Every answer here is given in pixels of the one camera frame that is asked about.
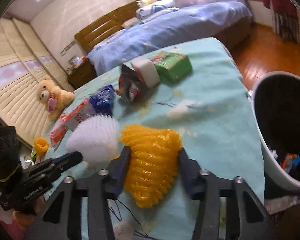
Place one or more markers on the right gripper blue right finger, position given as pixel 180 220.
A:
pixel 190 175

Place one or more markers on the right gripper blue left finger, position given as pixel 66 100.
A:
pixel 118 169

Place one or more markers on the yellow foam fruit net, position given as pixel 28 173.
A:
pixel 153 164

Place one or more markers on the red snack bag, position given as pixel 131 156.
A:
pixel 131 87

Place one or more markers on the white sponge block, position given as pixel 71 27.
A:
pixel 146 71

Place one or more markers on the green carton box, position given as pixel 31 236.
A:
pixel 172 67

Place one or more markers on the black round trash bin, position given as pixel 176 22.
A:
pixel 276 107

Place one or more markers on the person's left hand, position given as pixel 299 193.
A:
pixel 25 220

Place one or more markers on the small orange foam net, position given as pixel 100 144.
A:
pixel 41 146

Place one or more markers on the orange white snack packet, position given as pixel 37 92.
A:
pixel 57 134

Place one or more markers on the teal floral bed sheet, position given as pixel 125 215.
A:
pixel 211 111

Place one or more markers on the red white carton box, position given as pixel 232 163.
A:
pixel 83 112

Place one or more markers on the blue snack wrapper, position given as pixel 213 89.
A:
pixel 103 101

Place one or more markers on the beige teddy bear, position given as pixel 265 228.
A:
pixel 53 98

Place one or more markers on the wooden nightstand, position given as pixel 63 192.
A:
pixel 83 74

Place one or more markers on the wooden bed headboard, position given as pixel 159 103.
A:
pixel 105 26

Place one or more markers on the blue bed quilt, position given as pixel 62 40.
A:
pixel 178 26

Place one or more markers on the blue white pillow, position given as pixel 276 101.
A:
pixel 148 10

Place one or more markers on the yellow plush toy on bed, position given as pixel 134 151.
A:
pixel 142 3

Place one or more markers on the red padded jacket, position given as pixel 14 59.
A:
pixel 282 7

